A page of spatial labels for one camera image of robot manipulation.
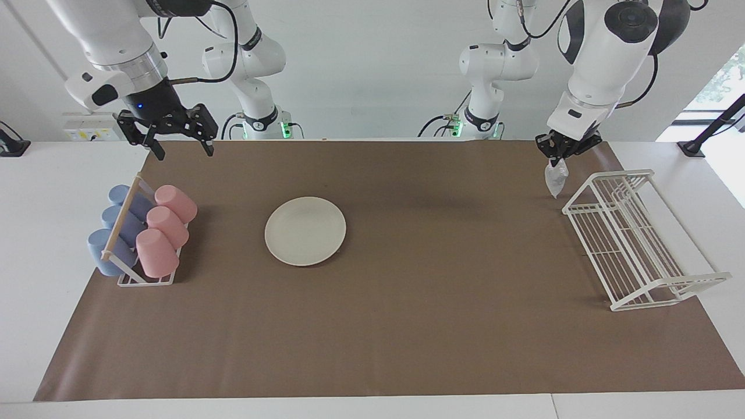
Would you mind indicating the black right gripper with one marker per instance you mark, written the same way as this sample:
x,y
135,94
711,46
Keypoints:
x,y
157,110

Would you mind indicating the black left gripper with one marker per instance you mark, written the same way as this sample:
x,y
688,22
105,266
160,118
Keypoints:
x,y
567,144

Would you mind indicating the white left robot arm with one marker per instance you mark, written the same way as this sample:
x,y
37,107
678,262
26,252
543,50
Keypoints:
x,y
605,58

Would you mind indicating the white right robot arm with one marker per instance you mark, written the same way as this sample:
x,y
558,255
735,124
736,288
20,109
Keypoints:
x,y
110,35

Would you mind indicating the cream round plate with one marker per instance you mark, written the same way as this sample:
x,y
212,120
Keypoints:
x,y
305,231

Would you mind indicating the pink plastic cup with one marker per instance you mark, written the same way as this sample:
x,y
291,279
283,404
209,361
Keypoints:
x,y
176,202
157,253
169,226

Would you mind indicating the blue plastic cup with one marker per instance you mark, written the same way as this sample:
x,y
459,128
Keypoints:
x,y
139,205
131,228
100,250

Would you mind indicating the brown table mat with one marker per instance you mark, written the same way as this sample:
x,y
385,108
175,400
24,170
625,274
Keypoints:
x,y
407,326

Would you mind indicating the white wall power socket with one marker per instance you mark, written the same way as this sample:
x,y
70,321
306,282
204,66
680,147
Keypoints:
x,y
87,131

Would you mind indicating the black table clamp mount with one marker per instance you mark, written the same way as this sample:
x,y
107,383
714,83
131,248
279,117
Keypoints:
x,y
11,145
695,145

